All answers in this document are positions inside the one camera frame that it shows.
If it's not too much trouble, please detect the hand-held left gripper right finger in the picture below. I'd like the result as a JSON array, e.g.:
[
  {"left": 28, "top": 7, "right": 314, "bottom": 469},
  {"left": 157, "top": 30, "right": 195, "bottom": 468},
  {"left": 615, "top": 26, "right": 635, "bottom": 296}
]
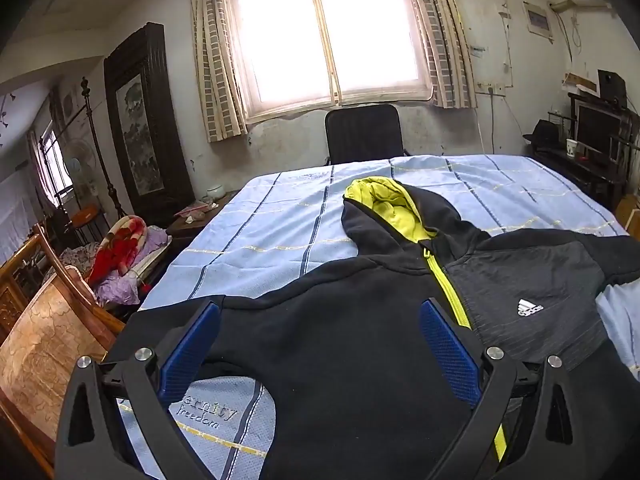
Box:
[{"left": 419, "top": 298, "right": 588, "bottom": 480}]

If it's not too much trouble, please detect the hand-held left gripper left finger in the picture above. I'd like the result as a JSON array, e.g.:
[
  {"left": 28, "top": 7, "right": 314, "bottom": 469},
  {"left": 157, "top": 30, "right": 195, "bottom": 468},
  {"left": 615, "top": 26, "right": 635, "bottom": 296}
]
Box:
[{"left": 54, "top": 299, "right": 223, "bottom": 480}]

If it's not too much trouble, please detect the black hooded jacket yellow zipper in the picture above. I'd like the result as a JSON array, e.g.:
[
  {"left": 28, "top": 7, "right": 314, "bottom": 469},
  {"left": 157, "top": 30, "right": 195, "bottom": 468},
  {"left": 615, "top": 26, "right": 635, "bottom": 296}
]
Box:
[{"left": 102, "top": 177, "right": 640, "bottom": 480}]

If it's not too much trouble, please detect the red floral blanket bundle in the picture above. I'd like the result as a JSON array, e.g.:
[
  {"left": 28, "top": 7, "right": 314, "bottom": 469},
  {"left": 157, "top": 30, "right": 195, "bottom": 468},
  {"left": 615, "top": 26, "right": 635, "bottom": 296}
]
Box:
[{"left": 95, "top": 225, "right": 173, "bottom": 306}]

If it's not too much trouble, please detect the dark bedside cabinet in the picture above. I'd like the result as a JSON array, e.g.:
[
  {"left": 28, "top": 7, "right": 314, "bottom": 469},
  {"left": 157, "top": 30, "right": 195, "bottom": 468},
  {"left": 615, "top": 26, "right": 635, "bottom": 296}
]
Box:
[{"left": 166, "top": 191, "right": 236, "bottom": 246}]

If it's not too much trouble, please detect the carved wooden chair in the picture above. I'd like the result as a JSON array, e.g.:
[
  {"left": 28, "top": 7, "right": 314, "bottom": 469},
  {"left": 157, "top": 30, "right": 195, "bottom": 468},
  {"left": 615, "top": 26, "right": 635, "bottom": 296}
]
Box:
[{"left": 0, "top": 222, "right": 126, "bottom": 478}]

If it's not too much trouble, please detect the blue striped bed sheet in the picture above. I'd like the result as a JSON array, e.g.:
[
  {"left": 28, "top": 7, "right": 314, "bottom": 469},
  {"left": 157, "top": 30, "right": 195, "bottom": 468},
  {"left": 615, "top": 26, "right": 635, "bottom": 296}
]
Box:
[{"left": 115, "top": 154, "right": 640, "bottom": 480}]

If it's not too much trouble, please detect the white standing fan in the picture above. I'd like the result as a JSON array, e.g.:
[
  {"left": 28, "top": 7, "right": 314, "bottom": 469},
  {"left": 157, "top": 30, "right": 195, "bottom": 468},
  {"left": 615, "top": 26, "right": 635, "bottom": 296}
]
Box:
[{"left": 62, "top": 137, "right": 101, "bottom": 198}]

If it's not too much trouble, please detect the dark computer desk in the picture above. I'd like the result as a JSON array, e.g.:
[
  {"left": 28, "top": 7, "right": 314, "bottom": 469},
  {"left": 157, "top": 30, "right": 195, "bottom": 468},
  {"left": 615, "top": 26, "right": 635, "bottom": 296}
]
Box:
[{"left": 530, "top": 92, "right": 640, "bottom": 211}]

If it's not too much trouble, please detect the cardboard box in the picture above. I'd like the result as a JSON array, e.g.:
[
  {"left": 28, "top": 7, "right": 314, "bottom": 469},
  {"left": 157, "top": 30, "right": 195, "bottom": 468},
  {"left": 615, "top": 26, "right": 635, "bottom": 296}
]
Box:
[{"left": 615, "top": 195, "right": 640, "bottom": 238}]

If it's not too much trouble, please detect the dark framed painting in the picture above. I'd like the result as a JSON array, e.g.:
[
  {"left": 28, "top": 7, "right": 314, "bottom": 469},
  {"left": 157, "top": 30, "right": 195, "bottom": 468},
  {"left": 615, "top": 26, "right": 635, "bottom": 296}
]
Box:
[{"left": 103, "top": 22, "right": 196, "bottom": 218}]

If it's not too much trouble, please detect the black office chair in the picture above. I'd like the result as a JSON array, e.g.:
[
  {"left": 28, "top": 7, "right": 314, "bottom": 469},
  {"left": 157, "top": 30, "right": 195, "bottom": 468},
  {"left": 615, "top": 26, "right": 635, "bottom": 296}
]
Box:
[{"left": 324, "top": 104, "right": 411, "bottom": 167}]

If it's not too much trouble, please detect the black hat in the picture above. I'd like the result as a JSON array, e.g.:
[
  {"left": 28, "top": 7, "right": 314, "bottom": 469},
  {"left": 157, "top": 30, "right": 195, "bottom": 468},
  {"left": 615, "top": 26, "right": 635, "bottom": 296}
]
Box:
[{"left": 522, "top": 119, "right": 561, "bottom": 148}]

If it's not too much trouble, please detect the dark metal coat rack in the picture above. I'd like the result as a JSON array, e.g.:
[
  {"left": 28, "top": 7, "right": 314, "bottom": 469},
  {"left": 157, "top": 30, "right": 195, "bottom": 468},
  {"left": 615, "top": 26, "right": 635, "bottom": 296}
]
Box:
[{"left": 52, "top": 77, "right": 128, "bottom": 221}]

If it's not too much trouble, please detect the computer monitor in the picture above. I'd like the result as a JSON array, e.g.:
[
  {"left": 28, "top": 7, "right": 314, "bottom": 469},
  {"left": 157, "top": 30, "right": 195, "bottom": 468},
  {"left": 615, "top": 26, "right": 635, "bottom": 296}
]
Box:
[{"left": 575, "top": 102, "right": 623, "bottom": 158}]

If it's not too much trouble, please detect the checked beige curtain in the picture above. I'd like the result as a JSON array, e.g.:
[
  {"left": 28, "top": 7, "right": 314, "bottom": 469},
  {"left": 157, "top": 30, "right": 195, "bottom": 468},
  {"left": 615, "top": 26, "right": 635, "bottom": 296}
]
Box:
[
  {"left": 400, "top": 0, "right": 478, "bottom": 110},
  {"left": 187, "top": 0, "right": 248, "bottom": 143}
]

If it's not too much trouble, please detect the black speaker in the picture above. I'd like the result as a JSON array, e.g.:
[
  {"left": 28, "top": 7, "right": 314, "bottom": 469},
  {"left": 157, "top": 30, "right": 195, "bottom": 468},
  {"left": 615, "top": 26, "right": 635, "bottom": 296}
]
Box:
[{"left": 597, "top": 69, "right": 628, "bottom": 108}]

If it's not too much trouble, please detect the window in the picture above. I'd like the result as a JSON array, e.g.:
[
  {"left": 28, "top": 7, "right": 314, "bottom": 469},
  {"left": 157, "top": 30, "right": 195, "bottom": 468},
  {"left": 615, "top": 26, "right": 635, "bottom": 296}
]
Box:
[{"left": 220, "top": 0, "right": 433, "bottom": 123}]

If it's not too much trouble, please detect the small framed wall notice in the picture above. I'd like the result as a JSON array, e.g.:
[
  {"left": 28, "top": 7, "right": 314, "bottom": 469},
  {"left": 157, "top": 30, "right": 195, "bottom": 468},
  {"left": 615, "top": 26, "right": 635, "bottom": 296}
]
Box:
[{"left": 523, "top": 1, "right": 555, "bottom": 41}]

